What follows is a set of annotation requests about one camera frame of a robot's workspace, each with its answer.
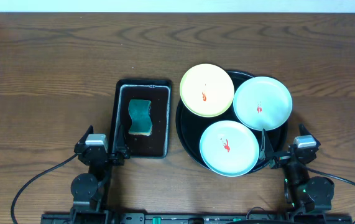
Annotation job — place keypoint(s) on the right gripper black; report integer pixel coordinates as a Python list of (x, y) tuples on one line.
[(279, 159)]

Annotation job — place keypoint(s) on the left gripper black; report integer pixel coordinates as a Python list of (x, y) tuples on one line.
[(101, 156)]

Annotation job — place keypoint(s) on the pale green plate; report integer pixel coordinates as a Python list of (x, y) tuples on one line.
[(262, 103)]

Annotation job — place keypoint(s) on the green yellow sponge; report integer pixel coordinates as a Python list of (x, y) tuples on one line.
[(139, 112)]

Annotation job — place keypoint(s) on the light blue plate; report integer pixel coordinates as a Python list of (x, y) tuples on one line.
[(229, 148)]

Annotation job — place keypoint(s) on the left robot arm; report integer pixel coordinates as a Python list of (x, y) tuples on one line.
[(90, 190)]

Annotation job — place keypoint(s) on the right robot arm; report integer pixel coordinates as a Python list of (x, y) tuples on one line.
[(310, 196)]

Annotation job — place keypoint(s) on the black rectangular water tray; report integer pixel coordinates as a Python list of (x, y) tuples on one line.
[(159, 92)]

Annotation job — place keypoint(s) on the black round serving tray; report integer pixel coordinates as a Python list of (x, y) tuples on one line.
[(190, 127)]

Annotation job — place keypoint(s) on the yellow plate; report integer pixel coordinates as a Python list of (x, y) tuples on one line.
[(206, 90)]

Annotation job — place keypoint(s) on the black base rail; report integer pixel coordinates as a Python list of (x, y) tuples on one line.
[(140, 218)]

